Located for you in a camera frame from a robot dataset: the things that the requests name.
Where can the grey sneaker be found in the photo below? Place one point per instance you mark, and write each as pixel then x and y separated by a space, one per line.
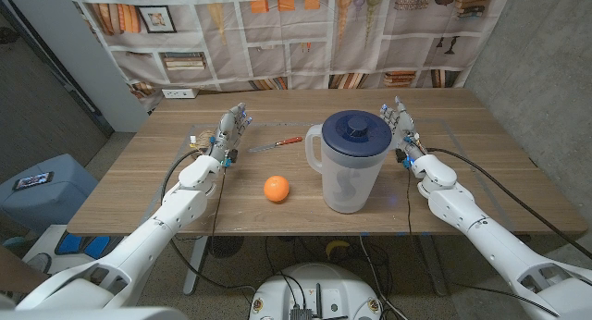
pixel 39 263

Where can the translucent plastic pitcher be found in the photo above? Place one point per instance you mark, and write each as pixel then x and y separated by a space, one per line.
pixel 347 181

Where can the orange fruit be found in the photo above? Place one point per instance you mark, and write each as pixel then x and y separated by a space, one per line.
pixel 276 188

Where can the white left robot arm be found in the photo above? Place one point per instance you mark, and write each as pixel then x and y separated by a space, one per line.
pixel 152 232

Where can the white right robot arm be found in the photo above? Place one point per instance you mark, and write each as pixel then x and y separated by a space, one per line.
pixel 485 232

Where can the yellow banana-shaped object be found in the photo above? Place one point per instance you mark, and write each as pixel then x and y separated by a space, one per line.
pixel 336 247

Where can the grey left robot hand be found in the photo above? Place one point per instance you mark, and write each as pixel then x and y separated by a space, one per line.
pixel 226 135

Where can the blue stool with phone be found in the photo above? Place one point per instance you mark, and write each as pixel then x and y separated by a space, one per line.
pixel 51 204

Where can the dark blue pitcher lid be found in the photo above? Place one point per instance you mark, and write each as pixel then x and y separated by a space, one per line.
pixel 342 139

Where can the white table leg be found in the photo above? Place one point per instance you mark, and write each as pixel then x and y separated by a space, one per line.
pixel 195 264
pixel 434 269

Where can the brown twine ball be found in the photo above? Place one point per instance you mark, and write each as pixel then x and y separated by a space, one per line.
pixel 203 139

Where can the black smartphone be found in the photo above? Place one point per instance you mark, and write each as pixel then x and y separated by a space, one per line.
pixel 32 180

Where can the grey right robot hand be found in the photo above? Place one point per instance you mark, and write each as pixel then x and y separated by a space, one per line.
pixel 403 128

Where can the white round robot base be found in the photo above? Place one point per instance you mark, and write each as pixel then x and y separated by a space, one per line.
pixel 324 285

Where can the white power outlet strip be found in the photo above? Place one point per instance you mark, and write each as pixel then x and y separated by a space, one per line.
pixel 179 93

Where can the printed bookshelf backdrop cloth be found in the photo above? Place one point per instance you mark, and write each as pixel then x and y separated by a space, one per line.
pixel 277 42

